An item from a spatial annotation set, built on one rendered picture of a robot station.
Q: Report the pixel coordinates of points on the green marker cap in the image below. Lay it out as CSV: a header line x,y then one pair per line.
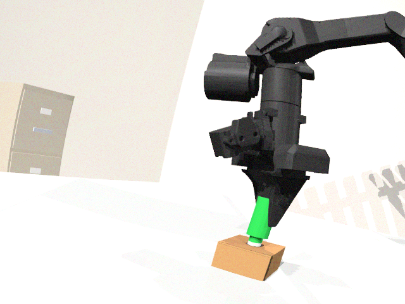
x,y
258,226

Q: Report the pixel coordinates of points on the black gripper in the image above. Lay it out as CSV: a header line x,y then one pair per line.
x,y
281,173

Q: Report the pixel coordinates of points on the tan wooden block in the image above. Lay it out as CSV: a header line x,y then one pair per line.
x,y
236,256

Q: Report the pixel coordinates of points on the white marker with green band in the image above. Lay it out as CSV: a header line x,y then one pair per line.
x,y
253,241

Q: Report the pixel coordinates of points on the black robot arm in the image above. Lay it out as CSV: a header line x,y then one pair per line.
x,y
279,54

